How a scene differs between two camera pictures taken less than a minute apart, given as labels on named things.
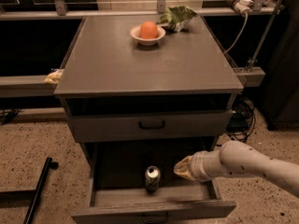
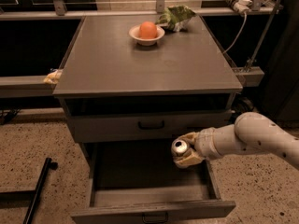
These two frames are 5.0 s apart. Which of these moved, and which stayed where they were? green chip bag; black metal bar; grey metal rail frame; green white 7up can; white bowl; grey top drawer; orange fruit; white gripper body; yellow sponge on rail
Moved: green white 7up can; white gripper body
Stayed: white bowl; green chip bag; black metal bar; yellow sponge on rail; orange fruit; grey metal rail frame; grey top drawer
